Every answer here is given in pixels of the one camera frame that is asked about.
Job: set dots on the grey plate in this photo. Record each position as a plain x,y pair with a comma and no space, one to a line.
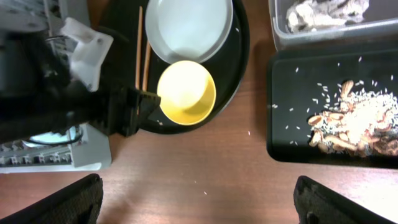
192,30

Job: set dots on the black rectangular tray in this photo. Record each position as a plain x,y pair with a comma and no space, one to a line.
303,83

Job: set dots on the yellow bowl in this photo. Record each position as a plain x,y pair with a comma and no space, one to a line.
188,92

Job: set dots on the left wooden chopstick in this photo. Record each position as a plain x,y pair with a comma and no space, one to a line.
138,49

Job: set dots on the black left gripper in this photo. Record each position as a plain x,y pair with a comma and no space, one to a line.
39,95

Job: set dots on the right wooden chopstick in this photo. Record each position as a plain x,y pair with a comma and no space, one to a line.
146,67

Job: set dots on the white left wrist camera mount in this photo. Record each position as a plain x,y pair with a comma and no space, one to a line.
89,54

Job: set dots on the clear plastic waste bin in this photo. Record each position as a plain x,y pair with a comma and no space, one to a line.
379,20

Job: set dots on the wooden chopstick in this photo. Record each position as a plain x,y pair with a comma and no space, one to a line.
138,49
146,67

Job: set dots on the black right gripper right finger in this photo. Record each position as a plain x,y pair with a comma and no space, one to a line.
317,204

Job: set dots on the blue cup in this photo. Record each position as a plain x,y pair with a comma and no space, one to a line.
54,139

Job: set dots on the crumpled white tissue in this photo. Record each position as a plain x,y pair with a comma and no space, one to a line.
313,15

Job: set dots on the grey dishwasher rack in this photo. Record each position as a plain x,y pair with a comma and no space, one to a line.
92,152

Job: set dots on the food scraps and rice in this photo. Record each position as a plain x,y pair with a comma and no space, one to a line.
362,123

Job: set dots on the round black tray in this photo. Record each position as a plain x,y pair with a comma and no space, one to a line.
227,67

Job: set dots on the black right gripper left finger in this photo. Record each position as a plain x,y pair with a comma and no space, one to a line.
79,202

